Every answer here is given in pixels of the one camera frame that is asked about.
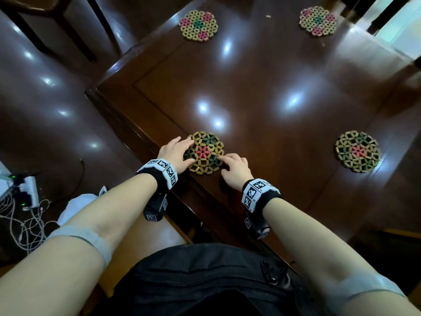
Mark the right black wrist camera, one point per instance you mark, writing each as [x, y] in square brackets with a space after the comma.
[256, 227]

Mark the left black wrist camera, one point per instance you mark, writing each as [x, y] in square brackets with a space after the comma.
[155, 207]

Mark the grey armband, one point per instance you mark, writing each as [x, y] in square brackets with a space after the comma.
[361, 286]
[88, 238]

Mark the left marker wristband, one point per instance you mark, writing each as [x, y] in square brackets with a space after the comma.
[162, 171]

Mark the person's left thumb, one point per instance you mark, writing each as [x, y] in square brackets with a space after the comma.
[189, 162]

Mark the pink and green bamboo trivet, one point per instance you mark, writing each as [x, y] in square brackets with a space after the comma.
[198, 25]
[317, 21]

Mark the person's right hand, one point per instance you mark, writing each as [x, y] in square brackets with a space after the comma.
[238, 172]

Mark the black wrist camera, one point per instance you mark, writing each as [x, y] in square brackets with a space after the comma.
[155, 207]
[256, 227]

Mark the person's left middle finger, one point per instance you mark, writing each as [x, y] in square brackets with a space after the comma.
[174, 141]

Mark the person's left forearm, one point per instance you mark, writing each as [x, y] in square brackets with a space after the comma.
[98, 220]

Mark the white cloth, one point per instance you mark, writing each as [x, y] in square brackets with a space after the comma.
[77, 204]

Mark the white power strip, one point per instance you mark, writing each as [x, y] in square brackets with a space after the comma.
[30, 192]

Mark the marker wristband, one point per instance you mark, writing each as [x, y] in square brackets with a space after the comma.
[258, 192]
[162, 171]

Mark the left grey armband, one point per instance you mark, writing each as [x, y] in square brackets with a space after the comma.
[88, 238]

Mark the person's right forearm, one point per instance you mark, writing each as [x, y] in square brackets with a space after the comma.
[315, 246]

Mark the green and red bamboo trivet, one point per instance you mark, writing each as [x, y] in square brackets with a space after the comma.
[205, 151]
[358, 151]

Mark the person's right thumb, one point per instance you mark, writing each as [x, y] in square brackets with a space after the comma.
[225, 173]

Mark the person's left hand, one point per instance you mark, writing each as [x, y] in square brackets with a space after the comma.
[172, 154]

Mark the right grey armband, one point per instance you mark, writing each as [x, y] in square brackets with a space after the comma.
[361, 286]

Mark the right marker wristband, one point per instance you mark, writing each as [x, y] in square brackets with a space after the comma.
[258, 192]

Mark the black zippered bag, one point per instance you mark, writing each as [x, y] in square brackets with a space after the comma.
[204, 279]

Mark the dark wooden chair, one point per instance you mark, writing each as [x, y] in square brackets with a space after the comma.
[39, 16]

